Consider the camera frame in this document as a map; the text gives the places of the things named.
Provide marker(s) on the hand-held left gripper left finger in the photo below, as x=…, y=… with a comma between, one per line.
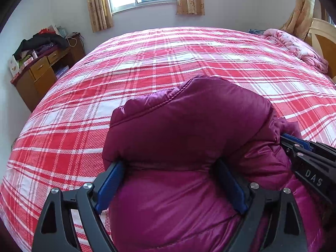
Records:
x=110, y=186

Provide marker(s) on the red bag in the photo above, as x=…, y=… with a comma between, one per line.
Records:
x=46, y=30

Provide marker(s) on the small blue cloth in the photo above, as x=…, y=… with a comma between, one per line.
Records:
x=254, y=31

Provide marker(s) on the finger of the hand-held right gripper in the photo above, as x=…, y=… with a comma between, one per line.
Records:
x=288, y=151
x=295, y=141

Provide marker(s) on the long beige floral curtain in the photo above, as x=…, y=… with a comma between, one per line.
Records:
x=99, y=5

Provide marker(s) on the bed with red plaid sheet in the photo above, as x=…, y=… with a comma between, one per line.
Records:
x=157, y=63

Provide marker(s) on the pile of dark clothes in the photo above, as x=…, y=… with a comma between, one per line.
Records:
x=39, y=43

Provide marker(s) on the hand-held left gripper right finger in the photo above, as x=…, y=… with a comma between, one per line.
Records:
x=233, y=189

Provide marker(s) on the white printed box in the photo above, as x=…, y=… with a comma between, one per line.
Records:
x=13, y=67

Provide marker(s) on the brown wooden desk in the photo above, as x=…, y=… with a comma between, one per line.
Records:
x=39, y=76

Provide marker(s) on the cream wooden headboard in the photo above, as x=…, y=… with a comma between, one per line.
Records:
x=321, y=36

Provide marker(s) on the beige curtain beside headboard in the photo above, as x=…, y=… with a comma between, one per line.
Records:
x=299, y=13

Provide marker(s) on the magenta down jacket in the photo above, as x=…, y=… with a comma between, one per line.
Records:
x=189, y=126

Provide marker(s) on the pink floral quilt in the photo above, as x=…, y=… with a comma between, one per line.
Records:
x=296, y=44

